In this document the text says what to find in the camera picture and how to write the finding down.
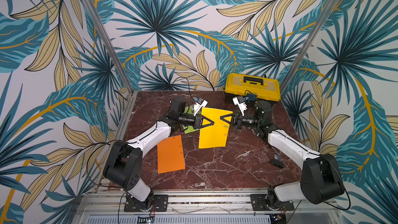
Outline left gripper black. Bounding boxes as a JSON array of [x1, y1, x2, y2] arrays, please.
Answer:
[[179, 112, 215, 129]]

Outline yellow paper sheet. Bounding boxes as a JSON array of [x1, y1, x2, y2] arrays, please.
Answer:
[[199, 108, 233, 149]]

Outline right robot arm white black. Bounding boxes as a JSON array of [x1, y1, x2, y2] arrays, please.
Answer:
[[220, 97, 346, 209]]

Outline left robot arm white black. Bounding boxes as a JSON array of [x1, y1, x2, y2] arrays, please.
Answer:
[[103, 96, 215, 208]]

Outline green paper sheet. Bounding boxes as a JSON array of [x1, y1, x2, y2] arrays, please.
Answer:
[[182, 105, 200, 135]]

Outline yellow black toolbox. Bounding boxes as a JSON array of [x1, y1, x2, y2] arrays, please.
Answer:
[[225, 73, 281, 102]]

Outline orange paper sheet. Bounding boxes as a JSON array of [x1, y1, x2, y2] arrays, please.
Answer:
[[157, 135, 186, 174]]

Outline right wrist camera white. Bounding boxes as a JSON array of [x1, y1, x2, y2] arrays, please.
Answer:
[[233, 95, 247, 116]]

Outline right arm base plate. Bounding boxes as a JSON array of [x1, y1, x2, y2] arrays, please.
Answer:
[[250, 194, 294, 212]]

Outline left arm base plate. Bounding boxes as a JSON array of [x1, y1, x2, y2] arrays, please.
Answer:
[[124, 195, 169, 213]]

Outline aluminium front rail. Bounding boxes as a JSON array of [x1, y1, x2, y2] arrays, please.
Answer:
[[73, 188, 342, 223]]

